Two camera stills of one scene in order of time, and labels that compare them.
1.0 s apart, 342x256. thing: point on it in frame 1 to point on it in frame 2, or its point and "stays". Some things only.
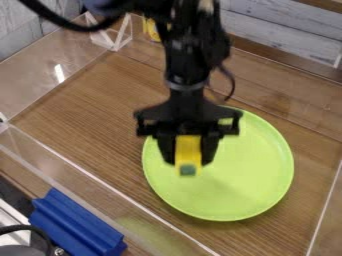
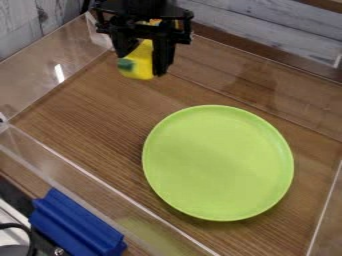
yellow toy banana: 188,154 to 137,65
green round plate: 241,185 stays
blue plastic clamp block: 76,232 stays
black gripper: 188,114 to 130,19
